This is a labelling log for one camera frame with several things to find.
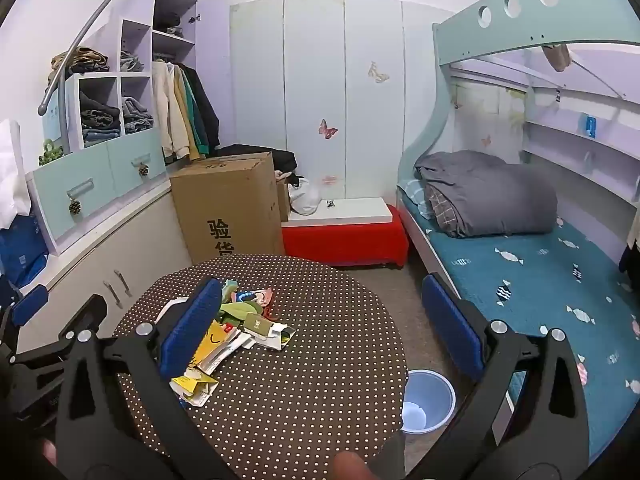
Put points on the pine cone ornament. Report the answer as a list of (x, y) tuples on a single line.
[(144, 170), (75, 207)]

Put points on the blue bag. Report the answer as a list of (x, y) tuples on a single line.
[(20, 250)]

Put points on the grey folded quilt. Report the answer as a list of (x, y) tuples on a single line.
[(490, 190)]

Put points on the floral wall sheet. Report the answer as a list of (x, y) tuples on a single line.
[(480, 110)]

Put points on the blue wrapper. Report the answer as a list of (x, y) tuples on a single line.
[(245, 296)]

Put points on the yellow snack packet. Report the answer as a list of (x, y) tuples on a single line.
[(210, 347)]

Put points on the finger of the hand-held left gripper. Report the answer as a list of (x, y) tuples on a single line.
[(27, 306), (87, 312)]

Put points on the brown hanging cloth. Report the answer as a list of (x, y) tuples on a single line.
[(557, 57)]

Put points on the white board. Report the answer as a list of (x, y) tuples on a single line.
[(350, 210)]

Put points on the teal bunk bed frame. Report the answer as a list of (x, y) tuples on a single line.
[(500, 35)]

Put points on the white wardrobe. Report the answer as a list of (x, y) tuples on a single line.
[(310, 60)]

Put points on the blue wall hook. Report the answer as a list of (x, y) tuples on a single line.
[(590, 126)]

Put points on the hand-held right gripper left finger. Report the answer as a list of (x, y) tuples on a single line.
[(190, 330)]

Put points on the olive folded clothes pile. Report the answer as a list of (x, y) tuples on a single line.
[(80, 60)]

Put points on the teal plaid pillow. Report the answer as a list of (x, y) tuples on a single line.
[(415, 194)]

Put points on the olive green packet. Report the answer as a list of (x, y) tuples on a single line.
[(257, 325)]

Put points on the crumpled white plastic bag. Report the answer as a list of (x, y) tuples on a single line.
[(305, 200)]

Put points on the beige butterfly sticker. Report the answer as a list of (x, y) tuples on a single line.
[(378, 72)]

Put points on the black and yellow garment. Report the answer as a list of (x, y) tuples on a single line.
[(631, 250)]

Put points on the green hanging garment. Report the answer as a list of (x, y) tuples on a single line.
[(194, 115)]

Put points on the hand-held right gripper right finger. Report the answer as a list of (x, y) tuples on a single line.
[(450, 325)]

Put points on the grey folded clothes stack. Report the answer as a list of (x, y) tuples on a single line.
[(136, 115)]

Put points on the red cloth bench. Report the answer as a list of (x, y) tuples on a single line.
[(345, 242)]

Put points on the teal candy print bed sheet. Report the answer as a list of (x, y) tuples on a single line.
[(550, 280)]

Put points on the grey metal handrail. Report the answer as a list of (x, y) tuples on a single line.
[(46, 102)]

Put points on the torn yellow wrapper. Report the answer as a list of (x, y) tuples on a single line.
[(192, 385)]

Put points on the white and green wrapper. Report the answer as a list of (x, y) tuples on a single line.
[(277, 336)]

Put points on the black hanging coat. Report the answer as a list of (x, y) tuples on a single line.
[(206, 105)]

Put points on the dark folded clothes stack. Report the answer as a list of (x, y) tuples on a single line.
[(100, 115)]

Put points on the pale pink butterfly sticker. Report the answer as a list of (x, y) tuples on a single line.
[(328, 180)]

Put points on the pink wrapper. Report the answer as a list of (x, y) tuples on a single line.
[(264, 297)]

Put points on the blue plastic bin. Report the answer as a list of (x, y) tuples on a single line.
[(430, 390)]

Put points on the person's right hand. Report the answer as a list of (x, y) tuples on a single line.
[(351, 467)]

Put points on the purple stepped shelf cabinet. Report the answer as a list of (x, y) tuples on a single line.
[(95, 175)]

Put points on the white paper wrapper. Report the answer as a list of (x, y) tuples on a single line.
[(236, 347)]

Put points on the cream hanging jacket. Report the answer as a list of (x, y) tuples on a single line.
[(167, 110)]

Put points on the light green wrapper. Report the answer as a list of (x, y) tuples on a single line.
[(237, 310)]

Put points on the large cardboard box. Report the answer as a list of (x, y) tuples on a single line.
[(225, 200)]

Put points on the grey low cabinet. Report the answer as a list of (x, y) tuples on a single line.
[(100, 260)]

